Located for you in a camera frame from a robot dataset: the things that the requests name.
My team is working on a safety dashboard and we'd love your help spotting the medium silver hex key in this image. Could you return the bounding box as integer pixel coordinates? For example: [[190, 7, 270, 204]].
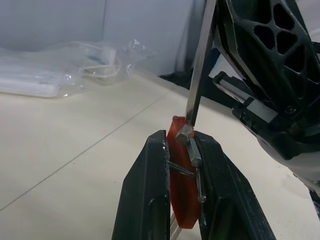
[[187, 138, 201, 168]]

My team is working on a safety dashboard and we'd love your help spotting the thin dark hex key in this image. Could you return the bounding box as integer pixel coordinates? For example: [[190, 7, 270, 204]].
[[168, 160, 195, 176]]

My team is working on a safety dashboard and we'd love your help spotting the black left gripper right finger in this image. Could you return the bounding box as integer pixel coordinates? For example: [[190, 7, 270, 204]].
[[193, 130, 277, 240]]

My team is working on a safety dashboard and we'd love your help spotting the red hex key holder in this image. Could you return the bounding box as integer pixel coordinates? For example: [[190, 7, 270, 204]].
[[166, 114, 201, 230]]

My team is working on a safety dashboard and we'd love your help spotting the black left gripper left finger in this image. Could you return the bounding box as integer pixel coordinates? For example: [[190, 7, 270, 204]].
[[111, 129, 171, 240]]

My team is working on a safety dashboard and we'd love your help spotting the large silver hex key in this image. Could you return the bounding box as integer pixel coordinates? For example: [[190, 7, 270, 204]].
[[175, 0, 218, 146]]

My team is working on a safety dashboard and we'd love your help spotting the stack of white plastic bags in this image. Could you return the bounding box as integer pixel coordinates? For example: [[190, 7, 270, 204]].
[[0, 46, 61, 100]]

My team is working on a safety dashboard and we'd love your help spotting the clear bag with white cable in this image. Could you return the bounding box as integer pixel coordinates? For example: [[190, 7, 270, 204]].
[[56, 39, 161, 87]]

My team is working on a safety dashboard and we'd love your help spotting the black background object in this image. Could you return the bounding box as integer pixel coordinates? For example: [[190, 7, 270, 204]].
[[156, 46, 242, 101]]

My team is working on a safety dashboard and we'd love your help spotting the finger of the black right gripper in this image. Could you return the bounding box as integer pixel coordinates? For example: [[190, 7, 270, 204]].
[[215, 0, 320, 111]]

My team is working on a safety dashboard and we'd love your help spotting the tiny silver hex key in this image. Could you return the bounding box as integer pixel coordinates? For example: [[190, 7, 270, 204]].
[[199, 201, 208, 226]]

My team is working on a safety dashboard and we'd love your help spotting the small silver hex key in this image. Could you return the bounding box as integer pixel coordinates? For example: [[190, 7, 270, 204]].
[[195, 166, 207, 203]]

